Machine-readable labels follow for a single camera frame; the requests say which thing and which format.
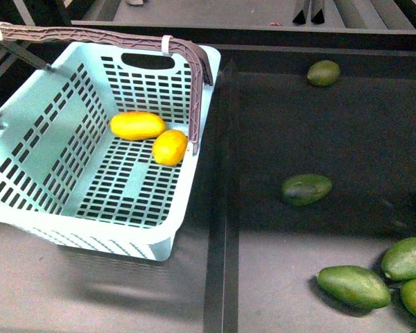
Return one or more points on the brown basket handle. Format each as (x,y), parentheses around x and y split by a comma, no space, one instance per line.
(195,56)

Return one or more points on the yellow mango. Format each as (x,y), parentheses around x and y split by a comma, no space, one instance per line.
(136,125)

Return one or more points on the light blue plastic basket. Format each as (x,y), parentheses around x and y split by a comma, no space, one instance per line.
(65,177)

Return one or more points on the yellow lemon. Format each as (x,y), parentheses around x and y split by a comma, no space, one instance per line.
(170,147)

